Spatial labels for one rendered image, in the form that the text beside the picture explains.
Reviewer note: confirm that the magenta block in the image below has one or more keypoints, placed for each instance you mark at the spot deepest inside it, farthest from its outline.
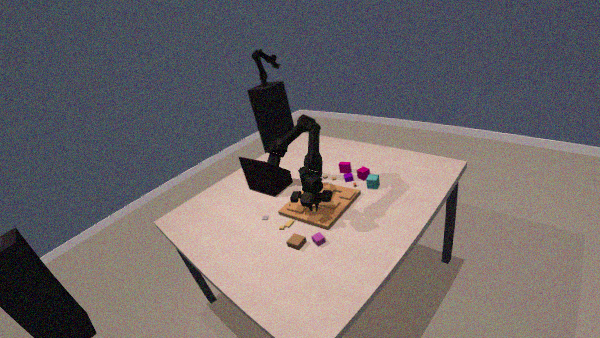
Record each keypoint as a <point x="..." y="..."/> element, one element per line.
<point x="345" y="167"/>

